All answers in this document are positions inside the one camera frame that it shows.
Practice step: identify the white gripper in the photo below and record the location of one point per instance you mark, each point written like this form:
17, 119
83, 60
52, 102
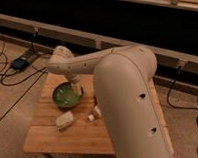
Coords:
76, 86

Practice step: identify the small white toy object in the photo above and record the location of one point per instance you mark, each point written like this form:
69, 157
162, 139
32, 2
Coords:
94, 114

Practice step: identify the black power adapter box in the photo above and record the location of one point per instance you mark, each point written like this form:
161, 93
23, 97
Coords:
19, 64

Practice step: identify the green ceramic bowl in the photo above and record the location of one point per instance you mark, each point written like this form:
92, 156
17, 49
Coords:
64, 97

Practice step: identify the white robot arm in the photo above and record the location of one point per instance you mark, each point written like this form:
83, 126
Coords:
122, 79

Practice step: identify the wooden table board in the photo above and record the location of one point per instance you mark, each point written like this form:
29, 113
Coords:
81, 137

